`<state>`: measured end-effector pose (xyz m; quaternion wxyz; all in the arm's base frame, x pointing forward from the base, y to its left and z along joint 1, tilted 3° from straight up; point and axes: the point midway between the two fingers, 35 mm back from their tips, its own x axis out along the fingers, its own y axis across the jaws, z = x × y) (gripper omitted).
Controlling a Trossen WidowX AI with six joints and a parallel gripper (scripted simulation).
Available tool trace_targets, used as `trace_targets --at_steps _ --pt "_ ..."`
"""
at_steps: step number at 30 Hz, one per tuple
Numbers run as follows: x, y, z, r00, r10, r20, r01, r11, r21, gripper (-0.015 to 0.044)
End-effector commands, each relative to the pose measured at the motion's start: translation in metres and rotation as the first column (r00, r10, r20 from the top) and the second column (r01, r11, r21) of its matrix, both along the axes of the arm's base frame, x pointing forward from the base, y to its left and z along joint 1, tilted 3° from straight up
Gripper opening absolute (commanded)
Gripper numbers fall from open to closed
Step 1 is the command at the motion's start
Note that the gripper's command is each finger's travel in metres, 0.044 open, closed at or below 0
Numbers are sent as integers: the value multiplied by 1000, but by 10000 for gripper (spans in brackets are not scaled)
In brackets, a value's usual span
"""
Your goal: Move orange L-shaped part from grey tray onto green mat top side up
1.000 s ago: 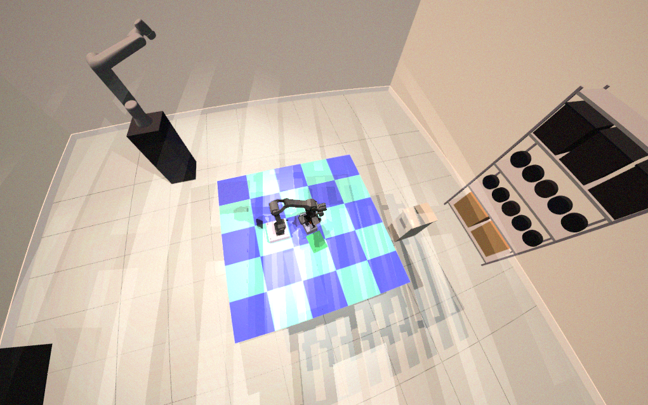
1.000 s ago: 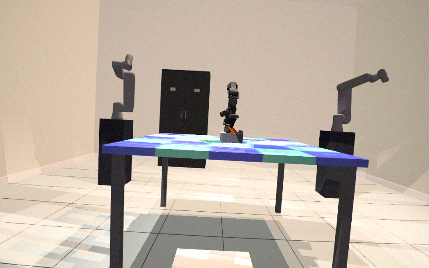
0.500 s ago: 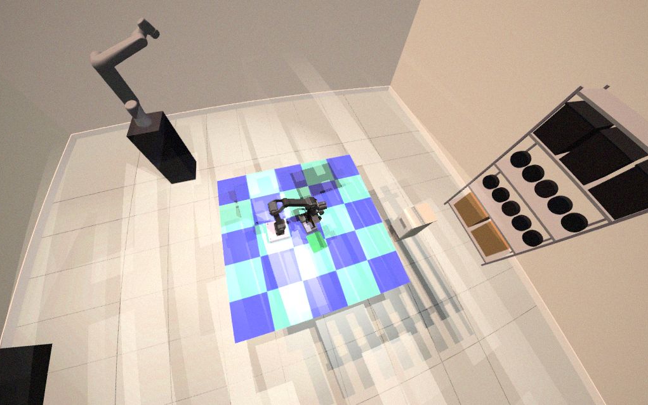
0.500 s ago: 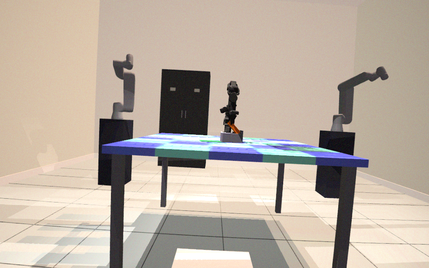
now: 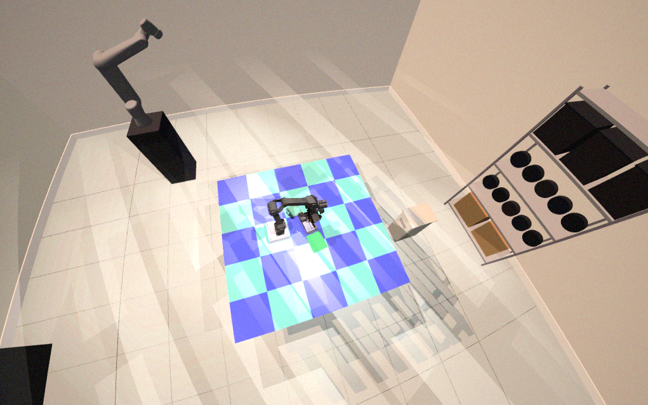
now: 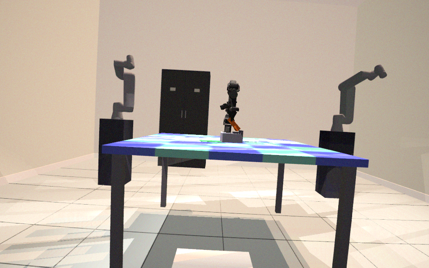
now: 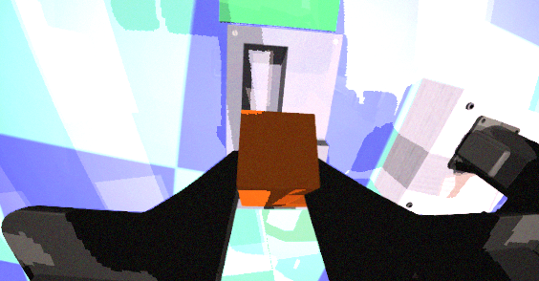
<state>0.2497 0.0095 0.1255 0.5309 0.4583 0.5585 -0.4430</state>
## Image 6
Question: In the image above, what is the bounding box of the orange l-shaped part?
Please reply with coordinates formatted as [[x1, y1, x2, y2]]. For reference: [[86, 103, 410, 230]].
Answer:
[[228, 118, 240, 131]]

